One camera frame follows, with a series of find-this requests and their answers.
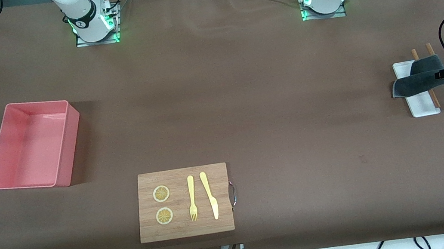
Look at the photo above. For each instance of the white rectangular tray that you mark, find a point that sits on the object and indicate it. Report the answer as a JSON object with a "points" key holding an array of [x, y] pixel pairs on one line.
{"points": [[421, 105]]}

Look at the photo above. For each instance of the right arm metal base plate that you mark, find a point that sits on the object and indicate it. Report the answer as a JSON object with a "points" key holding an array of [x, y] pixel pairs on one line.
{"points": [[97, 42]]}

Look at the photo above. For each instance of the pink plastic bin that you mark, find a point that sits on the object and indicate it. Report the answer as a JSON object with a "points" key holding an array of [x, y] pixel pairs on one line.
{"points": [[29, 147]]}

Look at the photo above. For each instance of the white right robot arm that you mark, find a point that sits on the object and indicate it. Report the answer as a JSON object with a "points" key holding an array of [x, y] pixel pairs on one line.
{"points": [[80, 14]]}

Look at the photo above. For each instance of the wooden cutting board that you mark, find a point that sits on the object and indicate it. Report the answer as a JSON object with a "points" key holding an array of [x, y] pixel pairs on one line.
{"points": [[184, 229]]}

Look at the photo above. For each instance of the dark grey cloth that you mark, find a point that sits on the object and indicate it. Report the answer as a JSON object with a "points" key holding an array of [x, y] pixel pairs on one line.
{"points": [[416, 82]]}

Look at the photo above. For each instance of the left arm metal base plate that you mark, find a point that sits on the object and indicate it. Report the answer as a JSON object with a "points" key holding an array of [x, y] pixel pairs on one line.
{"points": [[324, 16]]}

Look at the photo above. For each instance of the yellow plastic fork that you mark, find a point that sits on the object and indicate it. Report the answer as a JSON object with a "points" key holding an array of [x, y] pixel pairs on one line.
{"points": [[190, 185]]}

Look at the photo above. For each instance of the lemon slice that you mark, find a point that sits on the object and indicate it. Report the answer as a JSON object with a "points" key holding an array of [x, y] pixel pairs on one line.
{"points": [[161, 194], [164, 216]]}

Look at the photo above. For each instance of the yellow plastic knife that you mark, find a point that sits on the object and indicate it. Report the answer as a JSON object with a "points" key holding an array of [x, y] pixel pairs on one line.
{"points": [[214, 208]]}

